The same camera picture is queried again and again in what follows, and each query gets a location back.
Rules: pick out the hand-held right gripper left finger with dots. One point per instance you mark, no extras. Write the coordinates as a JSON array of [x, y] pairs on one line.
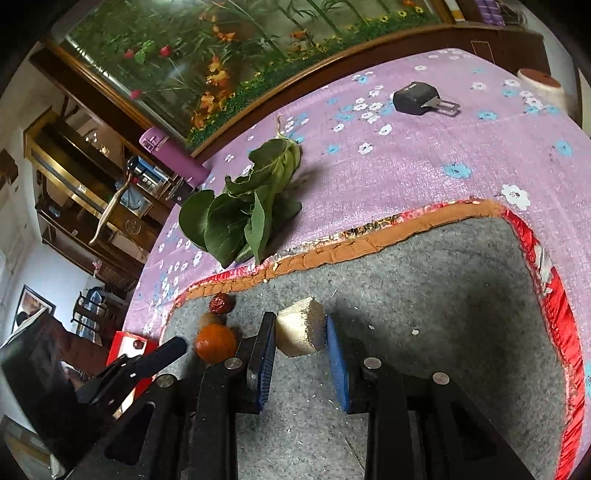
[[263, 369]]

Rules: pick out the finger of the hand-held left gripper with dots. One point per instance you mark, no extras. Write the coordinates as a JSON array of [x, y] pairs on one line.
[[161, 353]]

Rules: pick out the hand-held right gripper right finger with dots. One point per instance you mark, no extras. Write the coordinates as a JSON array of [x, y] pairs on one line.
[[337, 364]]

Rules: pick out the red box white inside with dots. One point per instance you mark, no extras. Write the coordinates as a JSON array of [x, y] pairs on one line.
[[124, 344]]

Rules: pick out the wooden block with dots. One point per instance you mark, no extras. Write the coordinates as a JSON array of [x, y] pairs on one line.
[[300, 330]]

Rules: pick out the orange tangerine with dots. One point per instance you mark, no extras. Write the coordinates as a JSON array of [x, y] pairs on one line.
[[214, 344]]

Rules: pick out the brown kiwi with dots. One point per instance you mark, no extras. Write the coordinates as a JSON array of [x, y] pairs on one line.
[[210, 319]]

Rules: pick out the red date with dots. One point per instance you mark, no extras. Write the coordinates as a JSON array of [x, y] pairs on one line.
[[221, 303]]

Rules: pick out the framed picture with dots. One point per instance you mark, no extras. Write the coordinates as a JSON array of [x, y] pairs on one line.
[[32, 303]]

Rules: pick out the dark wooden chair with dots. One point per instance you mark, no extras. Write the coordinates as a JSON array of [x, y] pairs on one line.
[[87, 311]]

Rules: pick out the grey felt mat red border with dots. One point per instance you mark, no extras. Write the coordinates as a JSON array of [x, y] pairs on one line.
[[438, 286]]

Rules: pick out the green leafy bok choy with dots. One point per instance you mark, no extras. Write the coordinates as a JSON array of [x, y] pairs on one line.
[[231, 221]]

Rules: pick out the wooden chair curved back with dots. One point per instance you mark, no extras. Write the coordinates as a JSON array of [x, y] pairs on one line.
[[113, 203]]

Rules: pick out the wooden display cabinet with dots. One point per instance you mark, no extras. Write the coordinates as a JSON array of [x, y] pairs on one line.
[[69, 184]]

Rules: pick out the purple thermos bottle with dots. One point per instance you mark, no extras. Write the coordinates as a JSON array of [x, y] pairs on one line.
[[175, 157]]

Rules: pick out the purple floral tablecloth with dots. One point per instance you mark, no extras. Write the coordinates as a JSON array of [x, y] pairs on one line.
[[392, 170]]

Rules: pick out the black car key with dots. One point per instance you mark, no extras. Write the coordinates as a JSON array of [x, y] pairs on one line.
[[413, 99]]

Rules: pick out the fish tank with plants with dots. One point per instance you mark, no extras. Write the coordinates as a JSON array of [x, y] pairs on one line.
[[207, 60]]

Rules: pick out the white cylinder brown top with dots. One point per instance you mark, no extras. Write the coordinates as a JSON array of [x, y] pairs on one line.
[[549, 94]]

